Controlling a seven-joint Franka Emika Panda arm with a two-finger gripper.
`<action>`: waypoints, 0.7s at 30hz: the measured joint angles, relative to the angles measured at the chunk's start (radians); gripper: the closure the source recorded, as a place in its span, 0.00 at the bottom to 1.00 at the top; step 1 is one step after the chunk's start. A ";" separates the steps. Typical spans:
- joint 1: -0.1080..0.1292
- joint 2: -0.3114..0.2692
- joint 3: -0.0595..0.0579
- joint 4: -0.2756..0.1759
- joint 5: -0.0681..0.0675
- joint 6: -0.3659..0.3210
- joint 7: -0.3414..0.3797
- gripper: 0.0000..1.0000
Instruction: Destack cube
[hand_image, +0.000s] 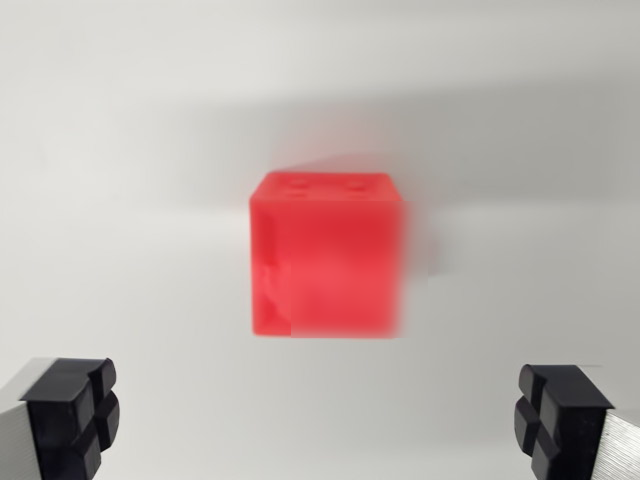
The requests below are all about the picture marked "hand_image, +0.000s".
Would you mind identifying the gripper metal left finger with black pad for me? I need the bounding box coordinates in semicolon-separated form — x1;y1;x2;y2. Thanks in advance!
0;356;122;480

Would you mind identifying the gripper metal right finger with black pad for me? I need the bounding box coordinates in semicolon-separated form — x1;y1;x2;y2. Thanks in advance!
513;363;640;480

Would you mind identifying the red cube with raised dots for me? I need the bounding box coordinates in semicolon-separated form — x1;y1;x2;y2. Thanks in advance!
248;171;416;340

